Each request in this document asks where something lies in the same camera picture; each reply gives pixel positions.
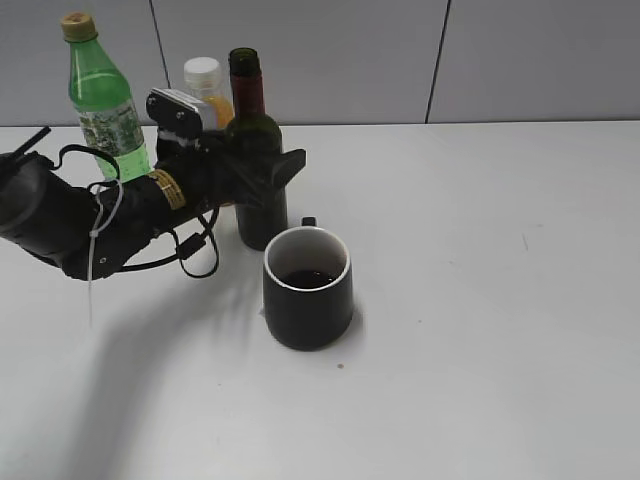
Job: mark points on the dark red wine bottle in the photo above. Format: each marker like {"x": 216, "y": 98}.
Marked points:
{"x": 252, "y": 132}

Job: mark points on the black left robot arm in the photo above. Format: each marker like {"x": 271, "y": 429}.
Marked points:
{"x": 163, "y": 216}

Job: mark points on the orange juice bottle white cap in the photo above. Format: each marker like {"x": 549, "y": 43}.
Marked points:
{"x": 204, "y": 78}

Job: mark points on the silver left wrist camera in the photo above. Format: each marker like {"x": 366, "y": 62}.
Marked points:
{"x": 180, "y": 117}

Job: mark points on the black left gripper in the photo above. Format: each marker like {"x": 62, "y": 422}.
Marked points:
{"x": 197, "y": 173}

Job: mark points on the black mug white inside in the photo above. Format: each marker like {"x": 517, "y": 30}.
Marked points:
{"x": 307, "y": 286}

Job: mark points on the green plastic soda bottle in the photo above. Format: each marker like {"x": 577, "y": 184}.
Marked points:
{"x": 102, "y": 99}

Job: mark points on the white zip tie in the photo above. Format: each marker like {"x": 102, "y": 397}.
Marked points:
{"x": 101, "y": 222}

